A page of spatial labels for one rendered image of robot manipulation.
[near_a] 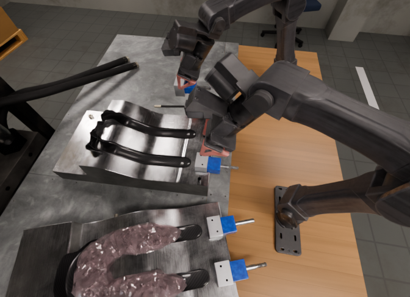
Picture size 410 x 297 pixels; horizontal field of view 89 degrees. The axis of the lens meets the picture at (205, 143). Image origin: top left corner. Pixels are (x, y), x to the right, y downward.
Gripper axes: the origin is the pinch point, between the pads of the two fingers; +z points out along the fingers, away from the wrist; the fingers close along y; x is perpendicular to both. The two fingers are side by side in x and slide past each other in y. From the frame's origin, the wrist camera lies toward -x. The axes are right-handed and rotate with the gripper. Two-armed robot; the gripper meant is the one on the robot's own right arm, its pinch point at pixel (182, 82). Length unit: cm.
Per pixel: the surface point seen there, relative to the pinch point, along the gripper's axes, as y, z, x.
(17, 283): 64, 14, -21
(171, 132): 17.9, 6.5, 2.0
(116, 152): 29.6, 9.4, -12.3
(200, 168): 31.7, -1.7, 11.3
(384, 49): -191, -4, 223
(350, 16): -205, -6, 164
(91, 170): 35.9, 12.8, -16.8
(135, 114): 14.3, 9.0, -11.2
